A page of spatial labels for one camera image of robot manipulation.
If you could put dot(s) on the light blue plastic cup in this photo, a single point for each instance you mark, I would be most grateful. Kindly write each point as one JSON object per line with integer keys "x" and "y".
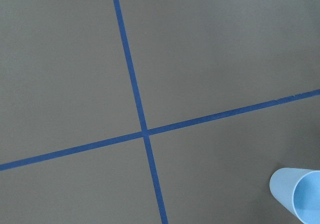
{"x": 298, "y": 190}

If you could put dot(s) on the blue tape grid lines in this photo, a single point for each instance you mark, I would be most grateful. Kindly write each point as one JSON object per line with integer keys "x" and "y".
{"x": 145, "y": 133}

